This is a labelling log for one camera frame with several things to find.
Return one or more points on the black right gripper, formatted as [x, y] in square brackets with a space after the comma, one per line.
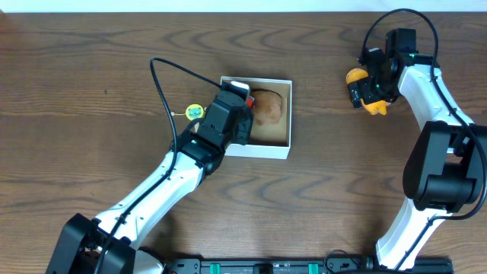
[367, 93]

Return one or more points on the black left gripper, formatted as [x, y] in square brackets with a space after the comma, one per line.
[240, 115]

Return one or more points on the orange rubber animal toy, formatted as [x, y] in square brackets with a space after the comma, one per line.
[370, 96]

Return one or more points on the brown plush toy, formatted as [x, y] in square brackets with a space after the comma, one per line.
[268, 107]

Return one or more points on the red toy truck grey crane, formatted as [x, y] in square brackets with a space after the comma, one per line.
[250, 102]

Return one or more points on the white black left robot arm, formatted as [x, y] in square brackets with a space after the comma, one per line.
[110, 242]

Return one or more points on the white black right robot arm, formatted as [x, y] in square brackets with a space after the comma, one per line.
[447, 167]

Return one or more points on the yellow cat rattle drum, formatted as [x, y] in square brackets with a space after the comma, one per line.
[193, 112]

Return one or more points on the beige cardboard box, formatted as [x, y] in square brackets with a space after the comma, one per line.
[268, 141]

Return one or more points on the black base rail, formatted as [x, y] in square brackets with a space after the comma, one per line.
[335, 264]

